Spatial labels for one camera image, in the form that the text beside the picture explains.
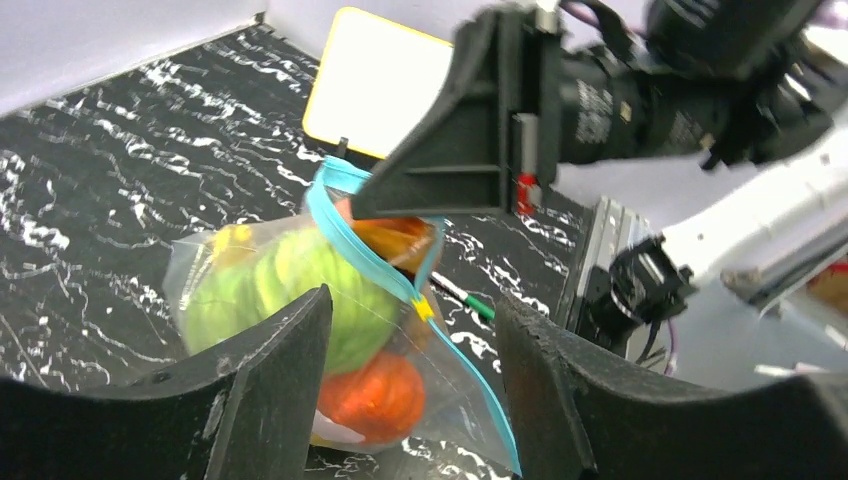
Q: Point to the orange tangerine toy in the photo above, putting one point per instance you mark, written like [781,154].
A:
[378,404]

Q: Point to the orange papaya slice toy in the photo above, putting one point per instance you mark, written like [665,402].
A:
[402,242]

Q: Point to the green capped white marker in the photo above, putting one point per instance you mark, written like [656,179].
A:
[484,311]

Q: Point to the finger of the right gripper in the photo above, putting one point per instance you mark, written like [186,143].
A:
[455,160]

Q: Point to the white dry erase board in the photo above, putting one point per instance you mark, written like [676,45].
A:
[376,80]

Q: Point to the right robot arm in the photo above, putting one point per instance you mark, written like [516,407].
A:
[650,281]

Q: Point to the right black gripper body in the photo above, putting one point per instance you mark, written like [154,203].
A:
[732,79]

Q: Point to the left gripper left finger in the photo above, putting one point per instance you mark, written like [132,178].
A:
[242,409]

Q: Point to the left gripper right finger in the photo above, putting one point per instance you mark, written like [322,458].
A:
[581,412]

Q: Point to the yellow bell pepper toy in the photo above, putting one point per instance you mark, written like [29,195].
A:
[231,245]

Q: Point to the green cabbage toy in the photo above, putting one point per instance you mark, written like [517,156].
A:
[230,299]

